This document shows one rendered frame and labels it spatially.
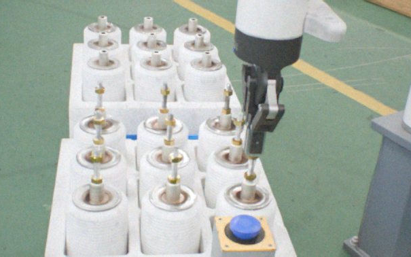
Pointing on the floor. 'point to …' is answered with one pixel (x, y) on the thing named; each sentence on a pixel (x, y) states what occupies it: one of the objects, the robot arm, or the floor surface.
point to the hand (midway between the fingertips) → (254, 140)
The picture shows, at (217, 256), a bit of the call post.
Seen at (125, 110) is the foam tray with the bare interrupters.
